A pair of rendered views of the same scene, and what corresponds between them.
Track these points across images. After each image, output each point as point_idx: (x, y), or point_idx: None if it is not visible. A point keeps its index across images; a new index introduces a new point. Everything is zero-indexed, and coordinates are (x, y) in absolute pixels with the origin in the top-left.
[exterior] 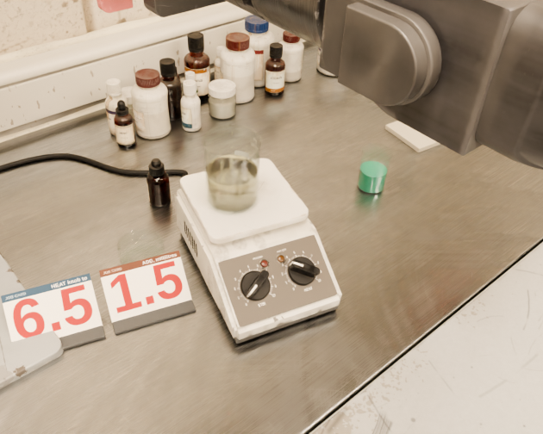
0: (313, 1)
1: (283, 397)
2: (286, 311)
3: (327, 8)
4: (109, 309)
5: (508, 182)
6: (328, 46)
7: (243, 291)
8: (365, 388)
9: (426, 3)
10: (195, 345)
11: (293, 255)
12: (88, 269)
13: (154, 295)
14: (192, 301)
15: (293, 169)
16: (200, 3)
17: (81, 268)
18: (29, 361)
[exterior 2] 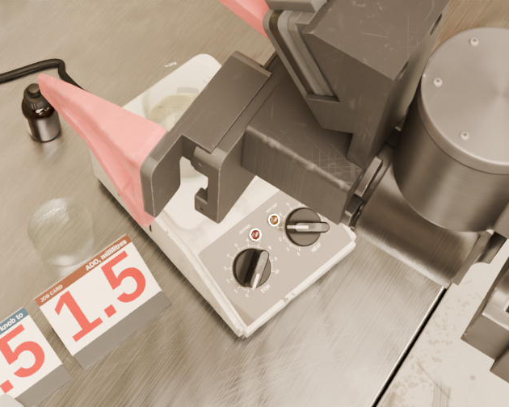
0: (445, 277)
1: (320, 394)
2: (296, 286)
3: (478, 321)
4: (64, 341)
5: None
6: (475, 336)
7: (240, 282)
8: (411, 353)
9: None
10: (191, 355)
11: (288, 208)
12: None
13: (114, 303)
14: (163, 293)
15: (219, 10)
16: (253, 178)
17: None
18: None
